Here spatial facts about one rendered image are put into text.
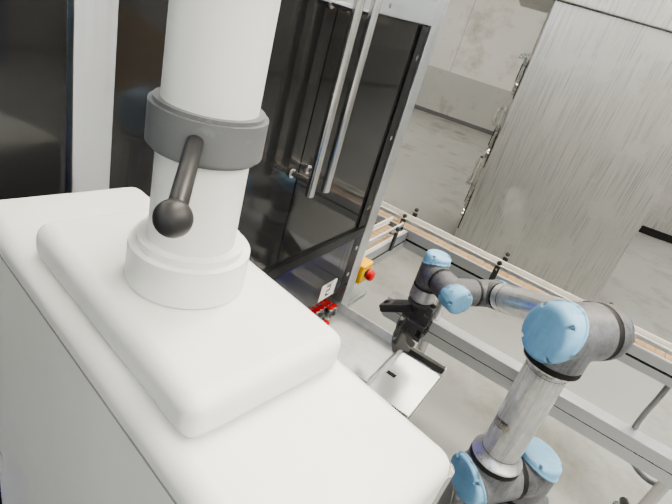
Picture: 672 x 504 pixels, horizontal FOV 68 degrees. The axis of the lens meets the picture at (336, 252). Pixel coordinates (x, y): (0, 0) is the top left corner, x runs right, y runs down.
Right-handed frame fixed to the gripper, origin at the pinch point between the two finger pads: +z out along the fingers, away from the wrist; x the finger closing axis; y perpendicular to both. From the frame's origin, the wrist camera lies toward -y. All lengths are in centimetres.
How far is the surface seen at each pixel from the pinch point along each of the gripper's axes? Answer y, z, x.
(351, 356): -8.2, 3.5, -10.6
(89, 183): -24, -60, -87
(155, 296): 8, -67, -103
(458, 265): -8, 2, 82
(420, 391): 14.1, 3.7, -6.4
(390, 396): 8.6, 3.7, -15.5
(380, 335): -6.9, 2.9, 5.6
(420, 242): -28, 1, 82
